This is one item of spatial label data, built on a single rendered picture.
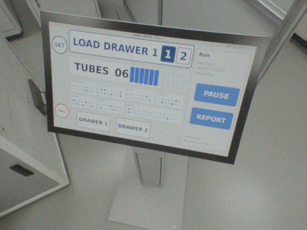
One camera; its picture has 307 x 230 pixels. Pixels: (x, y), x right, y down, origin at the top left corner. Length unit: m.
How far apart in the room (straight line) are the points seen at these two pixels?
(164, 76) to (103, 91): 0.16
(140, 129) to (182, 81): 0.17
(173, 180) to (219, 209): 0.33
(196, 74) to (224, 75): 0.06
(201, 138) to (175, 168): 1.00
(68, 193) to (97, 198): 0.21
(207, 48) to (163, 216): 1.16
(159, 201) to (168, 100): 1.04
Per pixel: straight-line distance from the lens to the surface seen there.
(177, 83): 0.51
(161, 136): 0.55
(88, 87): 0.57
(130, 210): 1.48
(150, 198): 1.48
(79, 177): 1.64
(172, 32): 0.51
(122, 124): 0.56
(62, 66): 0.60
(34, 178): 1.37
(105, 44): 0.54
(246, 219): 1.60
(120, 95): 0.54
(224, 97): 0.53
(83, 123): 0.61
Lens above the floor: 1.49
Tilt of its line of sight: 58 degrees down
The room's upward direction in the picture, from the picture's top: 1 degrees counter-clockwise
